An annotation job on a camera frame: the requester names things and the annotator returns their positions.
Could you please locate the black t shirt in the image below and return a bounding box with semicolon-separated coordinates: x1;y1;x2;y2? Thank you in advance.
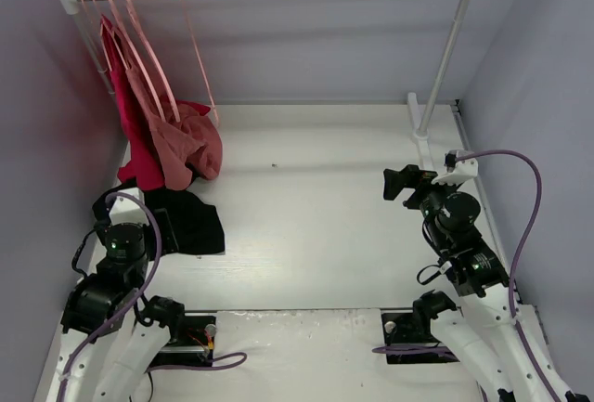
92;182;226;260

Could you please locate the pink plastic hanger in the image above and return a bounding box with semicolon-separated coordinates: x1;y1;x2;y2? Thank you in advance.
179;0;220;128

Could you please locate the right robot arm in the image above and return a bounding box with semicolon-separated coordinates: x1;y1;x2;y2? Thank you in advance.
383;165;587;401

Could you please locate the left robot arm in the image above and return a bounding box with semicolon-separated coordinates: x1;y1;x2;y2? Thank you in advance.
46;211;186;401

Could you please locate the crimson red shirt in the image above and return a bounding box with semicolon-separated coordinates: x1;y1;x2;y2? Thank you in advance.
99;15;164;191

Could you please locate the salmon pink shirt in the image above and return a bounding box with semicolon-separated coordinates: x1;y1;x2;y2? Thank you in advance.
127;67;223;191

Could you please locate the pink hanger with crimson shirt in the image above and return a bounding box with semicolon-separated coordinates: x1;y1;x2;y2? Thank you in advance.
80;0;111;72

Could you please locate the pink hanger with salmon shirt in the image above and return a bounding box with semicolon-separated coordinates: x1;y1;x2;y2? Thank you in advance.
91;0;118;51

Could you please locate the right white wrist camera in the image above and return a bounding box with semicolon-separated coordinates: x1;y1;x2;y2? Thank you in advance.
432;149;478;186

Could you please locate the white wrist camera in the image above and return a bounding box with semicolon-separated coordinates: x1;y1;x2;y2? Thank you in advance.
109;197;149;225
432;149;478;186

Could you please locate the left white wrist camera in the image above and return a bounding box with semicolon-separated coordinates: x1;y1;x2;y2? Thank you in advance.
109;197;149;225

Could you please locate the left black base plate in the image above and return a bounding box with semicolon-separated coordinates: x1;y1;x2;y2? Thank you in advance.
149;313;217;368

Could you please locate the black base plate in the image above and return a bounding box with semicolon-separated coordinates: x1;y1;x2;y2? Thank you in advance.
149;313;217;368
381;312;458;365

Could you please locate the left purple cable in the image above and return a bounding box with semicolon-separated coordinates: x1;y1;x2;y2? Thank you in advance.
60;190;249;381

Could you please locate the purple cable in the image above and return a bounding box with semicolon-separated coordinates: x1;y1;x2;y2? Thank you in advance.
60;190;249;381
371;149;562;402

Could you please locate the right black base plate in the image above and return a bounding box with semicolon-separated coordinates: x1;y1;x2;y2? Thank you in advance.
381;312;458;365

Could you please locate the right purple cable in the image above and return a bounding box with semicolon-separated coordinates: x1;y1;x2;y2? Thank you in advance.
371;149;562;402

